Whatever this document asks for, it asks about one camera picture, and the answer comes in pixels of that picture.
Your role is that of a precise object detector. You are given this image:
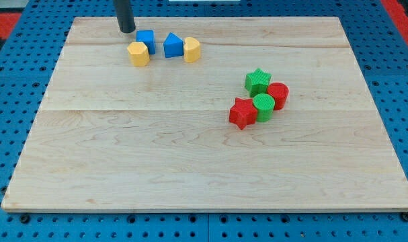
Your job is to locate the blue cube block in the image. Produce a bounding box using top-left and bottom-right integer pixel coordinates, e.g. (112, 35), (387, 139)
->
(136, 30), (156, 54)

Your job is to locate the blue triangle block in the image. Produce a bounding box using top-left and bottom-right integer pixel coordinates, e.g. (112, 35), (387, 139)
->
(163, 32), (183, 58)

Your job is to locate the light wooden board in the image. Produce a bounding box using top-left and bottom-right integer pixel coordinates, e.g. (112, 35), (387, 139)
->
(1, 17), (408, 213)

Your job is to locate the red star block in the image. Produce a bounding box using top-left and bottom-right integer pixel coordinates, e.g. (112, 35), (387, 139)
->
(229, 97), (257, 130)

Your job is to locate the green cylinder block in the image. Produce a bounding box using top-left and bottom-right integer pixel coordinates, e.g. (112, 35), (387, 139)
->
(253, 93), (276, 122)

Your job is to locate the green star block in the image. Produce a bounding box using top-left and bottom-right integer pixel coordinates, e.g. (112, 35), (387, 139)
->
(245, 68), (272, 97)

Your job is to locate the yellow half-round block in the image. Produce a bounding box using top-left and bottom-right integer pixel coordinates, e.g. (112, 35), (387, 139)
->
(183, 37), (201, 63)

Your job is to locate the red cylinder block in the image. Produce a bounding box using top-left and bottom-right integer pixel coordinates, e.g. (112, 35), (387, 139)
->
(267, 82), (289, 110)

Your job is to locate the yellow hexagon block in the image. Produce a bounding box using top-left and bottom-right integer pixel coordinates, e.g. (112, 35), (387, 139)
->
(127, 42), (150, 67)

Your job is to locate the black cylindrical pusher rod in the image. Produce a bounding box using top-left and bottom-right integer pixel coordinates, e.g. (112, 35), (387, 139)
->
(113, 0), (136, 34)

